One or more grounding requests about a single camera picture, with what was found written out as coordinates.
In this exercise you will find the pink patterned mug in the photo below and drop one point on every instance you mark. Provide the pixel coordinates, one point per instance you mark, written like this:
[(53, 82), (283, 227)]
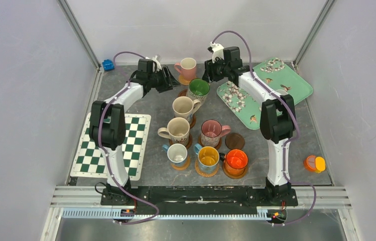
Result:
[(212, 131)]

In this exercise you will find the light orange wooden coaster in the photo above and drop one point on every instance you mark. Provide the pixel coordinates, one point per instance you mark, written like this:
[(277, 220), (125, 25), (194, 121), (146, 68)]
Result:
[(182, 165)]

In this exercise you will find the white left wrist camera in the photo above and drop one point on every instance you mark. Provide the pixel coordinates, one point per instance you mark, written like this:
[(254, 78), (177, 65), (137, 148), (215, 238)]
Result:
[(157, 65)]

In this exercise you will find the mint green floral tray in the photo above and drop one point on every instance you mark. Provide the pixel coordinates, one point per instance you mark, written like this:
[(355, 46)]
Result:
[(278, 76)]

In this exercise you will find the green white chessboard mat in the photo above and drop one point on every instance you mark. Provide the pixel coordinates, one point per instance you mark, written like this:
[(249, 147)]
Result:
[(88, 161)]

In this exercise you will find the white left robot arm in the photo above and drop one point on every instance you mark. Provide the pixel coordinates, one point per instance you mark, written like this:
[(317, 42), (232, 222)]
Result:
[(108, 124)]

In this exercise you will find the brown ridged wooden coaster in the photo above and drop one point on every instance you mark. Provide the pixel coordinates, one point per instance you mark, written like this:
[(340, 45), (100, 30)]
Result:
[(234, 173)]

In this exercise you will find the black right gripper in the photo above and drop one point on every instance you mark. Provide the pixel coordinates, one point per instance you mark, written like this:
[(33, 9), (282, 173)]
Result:
[(211, 71)]

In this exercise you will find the blue patterned mug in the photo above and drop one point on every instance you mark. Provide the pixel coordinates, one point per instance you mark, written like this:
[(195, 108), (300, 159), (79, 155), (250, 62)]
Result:
[(176, 153)]

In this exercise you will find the woven rattan coaster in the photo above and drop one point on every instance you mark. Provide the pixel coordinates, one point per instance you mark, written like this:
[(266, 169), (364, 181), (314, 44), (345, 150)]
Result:
[(203, 174)]

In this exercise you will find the white floral mug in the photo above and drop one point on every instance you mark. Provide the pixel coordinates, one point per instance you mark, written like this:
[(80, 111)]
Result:
[(175, 132)]

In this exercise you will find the green inside mug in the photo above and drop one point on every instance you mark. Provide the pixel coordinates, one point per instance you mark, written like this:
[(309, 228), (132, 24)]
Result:
[(198, 89)]

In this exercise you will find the orange mug black handle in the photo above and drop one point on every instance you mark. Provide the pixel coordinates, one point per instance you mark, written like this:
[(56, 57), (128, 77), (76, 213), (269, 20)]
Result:
[(236, 158)]

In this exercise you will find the dark walnut wooden coaster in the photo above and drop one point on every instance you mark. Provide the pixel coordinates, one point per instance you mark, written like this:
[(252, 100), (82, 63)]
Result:
[(234, 141)]

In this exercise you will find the yellow inside mug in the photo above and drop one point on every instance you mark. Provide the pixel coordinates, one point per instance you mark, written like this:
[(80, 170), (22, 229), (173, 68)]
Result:
[(208, 157)]

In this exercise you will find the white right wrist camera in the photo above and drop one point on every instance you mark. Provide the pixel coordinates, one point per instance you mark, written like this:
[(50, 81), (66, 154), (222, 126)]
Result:
[(217, 52)]

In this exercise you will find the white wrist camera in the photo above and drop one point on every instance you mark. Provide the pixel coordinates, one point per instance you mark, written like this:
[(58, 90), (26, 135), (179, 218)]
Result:
[(217, 52), (157, 65)]

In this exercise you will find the brown wooden saucer coaster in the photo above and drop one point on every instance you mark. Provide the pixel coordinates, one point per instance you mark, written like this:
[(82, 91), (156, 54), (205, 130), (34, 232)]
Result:
[(182, 93), (216, 147), (184, 120), (188, 144)]

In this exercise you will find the blue toy block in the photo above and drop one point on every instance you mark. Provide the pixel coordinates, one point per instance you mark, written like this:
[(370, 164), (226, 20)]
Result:
[(108, 65)]

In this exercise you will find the pink white mug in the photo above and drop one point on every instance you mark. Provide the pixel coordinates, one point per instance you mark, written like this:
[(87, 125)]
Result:
[(187, 68)]

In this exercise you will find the small white blue mug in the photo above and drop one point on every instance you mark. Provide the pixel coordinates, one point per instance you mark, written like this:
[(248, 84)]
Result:
[(281, 92)]

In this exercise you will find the orange yellow small container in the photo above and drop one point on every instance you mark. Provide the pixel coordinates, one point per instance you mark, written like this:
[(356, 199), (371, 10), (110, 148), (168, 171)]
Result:
[(315, 164)]

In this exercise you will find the light cork coaster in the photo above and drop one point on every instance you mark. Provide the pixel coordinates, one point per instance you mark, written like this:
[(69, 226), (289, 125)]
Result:
[(183, 81)]

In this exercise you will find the large cream mug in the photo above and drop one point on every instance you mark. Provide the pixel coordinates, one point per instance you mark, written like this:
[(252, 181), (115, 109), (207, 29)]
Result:
[(185, 107)]

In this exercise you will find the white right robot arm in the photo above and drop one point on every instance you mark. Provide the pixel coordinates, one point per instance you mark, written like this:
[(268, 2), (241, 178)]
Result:
[(277, 123)]

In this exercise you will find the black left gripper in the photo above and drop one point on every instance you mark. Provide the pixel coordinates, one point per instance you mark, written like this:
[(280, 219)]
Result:
[(168, 82)]

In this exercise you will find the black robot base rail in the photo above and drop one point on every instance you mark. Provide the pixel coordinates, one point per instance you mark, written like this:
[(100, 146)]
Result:
[(196, 200)]

